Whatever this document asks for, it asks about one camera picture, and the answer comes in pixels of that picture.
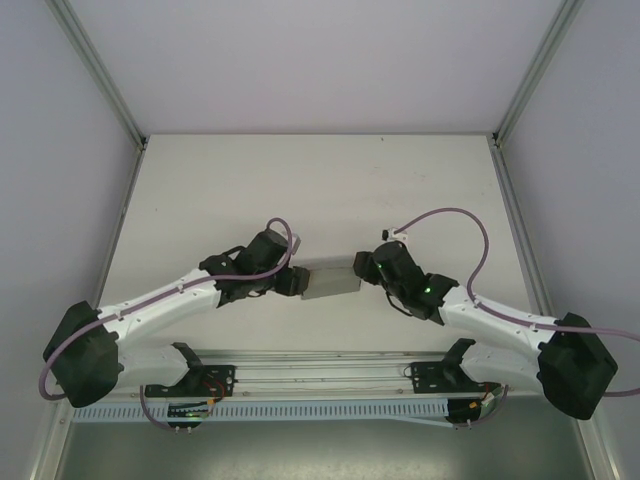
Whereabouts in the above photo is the grey cloth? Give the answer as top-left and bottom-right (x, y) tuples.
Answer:
(299, 254), (365, 301)

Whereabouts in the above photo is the left arm base electronics board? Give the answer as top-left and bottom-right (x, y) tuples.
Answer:
(166, 399), (214, 435)

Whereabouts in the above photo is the right arm base electronics board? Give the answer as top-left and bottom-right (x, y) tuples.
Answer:
(447, 397), (501, 431)

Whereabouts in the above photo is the grey metal lower panel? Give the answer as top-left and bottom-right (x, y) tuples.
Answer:
(59, 422), (609, 480)

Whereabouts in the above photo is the aluminium mounting rail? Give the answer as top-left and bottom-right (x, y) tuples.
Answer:
(49, 349), (599, 401)

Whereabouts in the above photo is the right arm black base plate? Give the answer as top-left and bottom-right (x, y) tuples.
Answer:
(409, 360), (503, 396)

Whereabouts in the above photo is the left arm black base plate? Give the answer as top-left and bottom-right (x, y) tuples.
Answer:
(144, 364), (237, 400)

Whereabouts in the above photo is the white slotted cable duct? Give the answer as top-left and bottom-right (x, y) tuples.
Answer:
(72, 397), (454, 426)

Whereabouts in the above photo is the right aluminium table side rail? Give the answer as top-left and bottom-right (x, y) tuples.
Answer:
(489, 144), (564, 331)

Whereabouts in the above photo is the aluminium table side rail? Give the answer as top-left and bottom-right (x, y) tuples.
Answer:
(489, 144), (564, 331)
(92, 144), (147, 311)

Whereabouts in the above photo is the left aluminium table side rail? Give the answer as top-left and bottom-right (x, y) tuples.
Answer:
(92, 144), (147, 311)

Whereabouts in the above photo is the left aluminium frame post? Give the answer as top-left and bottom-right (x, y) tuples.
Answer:
(48, 0), (150, 151)

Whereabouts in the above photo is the aluminium frame post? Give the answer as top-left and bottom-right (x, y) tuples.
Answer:
(492, 0), (587, 147)
(48, 0), (150, 151)

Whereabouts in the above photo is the right aluminium frame post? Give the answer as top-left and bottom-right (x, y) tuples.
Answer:
(492, 0), (587, 147)

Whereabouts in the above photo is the right aluminium frame leg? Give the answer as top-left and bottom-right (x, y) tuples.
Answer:
(569, 399), (632, 480)

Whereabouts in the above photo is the aluminium frame leg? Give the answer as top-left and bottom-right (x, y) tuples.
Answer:
(569, 399), (632, 480)
(29, 399), (74, 480)

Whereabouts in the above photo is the left aluminium frame leg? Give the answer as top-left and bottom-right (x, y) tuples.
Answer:
(29, 399), (74, 480)

